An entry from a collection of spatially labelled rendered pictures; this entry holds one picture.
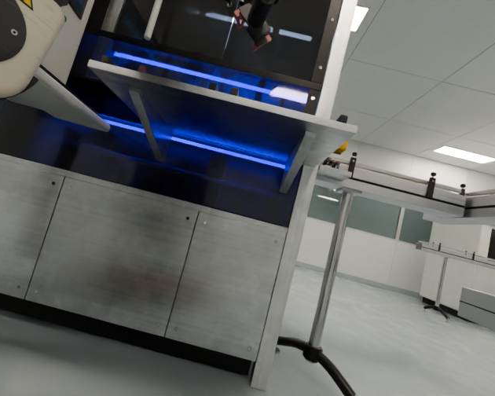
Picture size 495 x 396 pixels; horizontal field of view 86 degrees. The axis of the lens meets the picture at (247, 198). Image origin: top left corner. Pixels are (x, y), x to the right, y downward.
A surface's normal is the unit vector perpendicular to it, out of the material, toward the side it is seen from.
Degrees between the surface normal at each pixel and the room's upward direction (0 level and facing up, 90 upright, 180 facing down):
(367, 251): 90
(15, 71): 90
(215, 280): 90
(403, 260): 90
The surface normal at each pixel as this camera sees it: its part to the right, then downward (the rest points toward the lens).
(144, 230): 0.00, -0.10
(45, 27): 0.82, 0.16
